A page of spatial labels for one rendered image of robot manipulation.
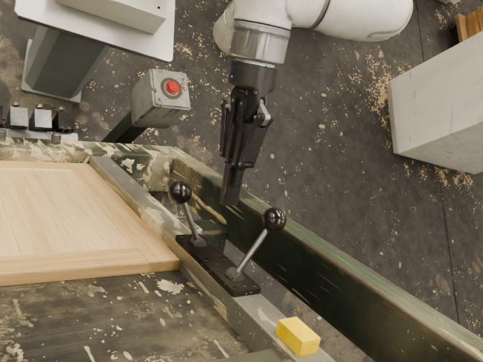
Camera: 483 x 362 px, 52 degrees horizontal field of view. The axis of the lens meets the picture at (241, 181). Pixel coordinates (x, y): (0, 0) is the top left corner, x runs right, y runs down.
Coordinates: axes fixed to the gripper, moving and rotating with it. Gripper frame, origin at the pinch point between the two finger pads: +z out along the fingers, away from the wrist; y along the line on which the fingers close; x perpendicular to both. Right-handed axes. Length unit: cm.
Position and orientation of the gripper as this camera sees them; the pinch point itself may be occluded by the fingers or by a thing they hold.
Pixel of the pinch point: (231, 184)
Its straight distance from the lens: 83.0
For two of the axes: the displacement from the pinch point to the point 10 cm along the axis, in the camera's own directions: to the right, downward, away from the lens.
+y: -5.2, -3.2, 7.9
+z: -1.9, 9.5, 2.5
